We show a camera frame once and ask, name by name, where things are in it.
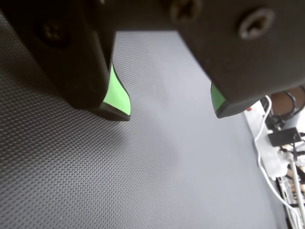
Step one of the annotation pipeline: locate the small black box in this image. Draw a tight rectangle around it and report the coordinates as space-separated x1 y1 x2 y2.
267 127 302 147

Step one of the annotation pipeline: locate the thin white cable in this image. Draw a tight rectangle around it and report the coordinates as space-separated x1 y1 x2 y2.
254 95 305 229

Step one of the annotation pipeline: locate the dark round container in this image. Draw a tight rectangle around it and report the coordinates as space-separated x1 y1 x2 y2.
270 85 305 131

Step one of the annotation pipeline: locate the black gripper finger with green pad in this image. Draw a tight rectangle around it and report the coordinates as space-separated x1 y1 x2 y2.
175 0 305 119
0 0 132 123

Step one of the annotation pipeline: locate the grey textured mat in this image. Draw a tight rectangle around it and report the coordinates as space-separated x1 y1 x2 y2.
0 14 294 229

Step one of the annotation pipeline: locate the white power strip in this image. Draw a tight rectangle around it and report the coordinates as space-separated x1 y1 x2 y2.
243 95 289 180

